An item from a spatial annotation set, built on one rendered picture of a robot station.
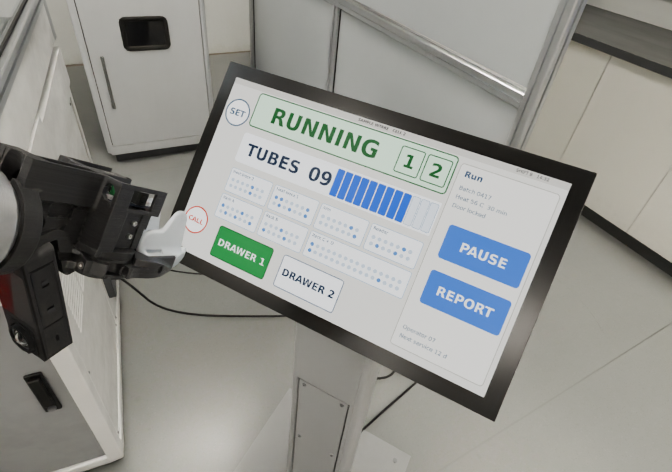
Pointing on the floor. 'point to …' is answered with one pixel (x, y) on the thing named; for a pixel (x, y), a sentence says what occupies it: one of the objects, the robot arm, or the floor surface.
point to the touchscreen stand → (323, 416)
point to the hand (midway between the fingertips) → (172, 254)
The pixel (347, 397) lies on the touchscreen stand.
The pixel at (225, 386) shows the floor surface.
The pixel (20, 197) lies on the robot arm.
